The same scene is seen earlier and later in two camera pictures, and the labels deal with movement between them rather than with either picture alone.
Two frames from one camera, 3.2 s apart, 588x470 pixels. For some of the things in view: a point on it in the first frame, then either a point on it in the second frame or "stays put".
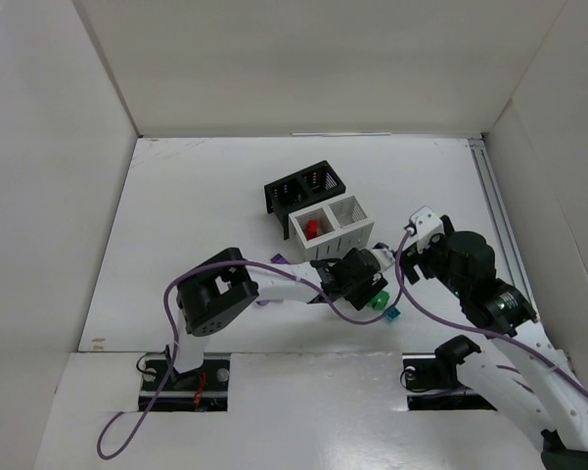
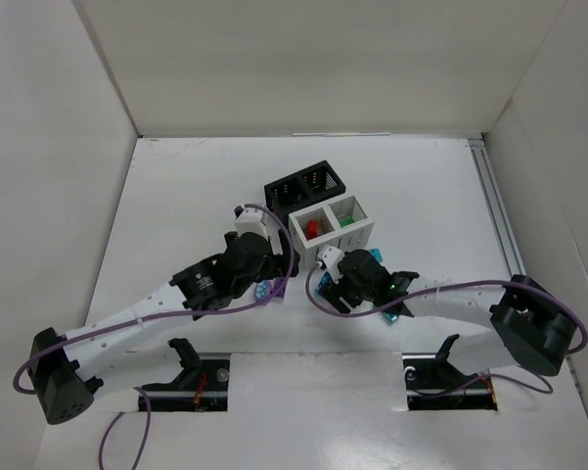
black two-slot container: (301, 189) stays put
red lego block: (311, 229) stays put
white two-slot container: (343, 225) stays put
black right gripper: (412, 267) → (334, 289)
